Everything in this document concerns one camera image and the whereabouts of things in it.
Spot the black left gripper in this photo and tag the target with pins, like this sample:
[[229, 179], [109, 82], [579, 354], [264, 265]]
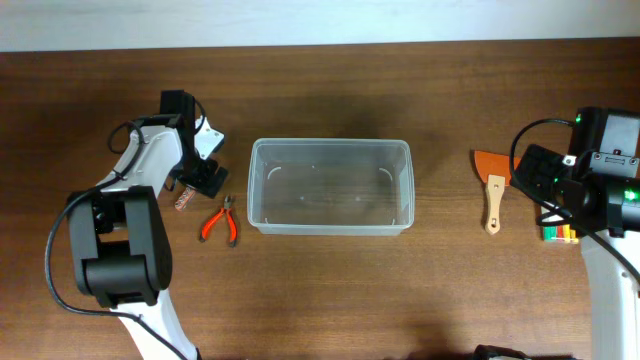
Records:
[[200, 181]]

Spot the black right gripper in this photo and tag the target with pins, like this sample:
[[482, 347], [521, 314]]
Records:
[[546, 163]]

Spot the orange socket bit rail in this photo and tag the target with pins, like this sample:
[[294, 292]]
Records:
[[183, 200]]

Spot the red scraper wooden handle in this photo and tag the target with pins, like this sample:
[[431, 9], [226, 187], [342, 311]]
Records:
[[493, 170]]

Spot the clear pack of coloured markers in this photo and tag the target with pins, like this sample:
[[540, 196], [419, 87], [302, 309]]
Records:
[[553, 231]]

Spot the clear plastic container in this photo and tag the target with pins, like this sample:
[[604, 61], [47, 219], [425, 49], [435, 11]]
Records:
[[331, 187]]

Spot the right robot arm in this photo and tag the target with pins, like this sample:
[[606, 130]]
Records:
[[594, 189]]

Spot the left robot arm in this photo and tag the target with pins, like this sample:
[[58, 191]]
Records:
[[120, 248]]

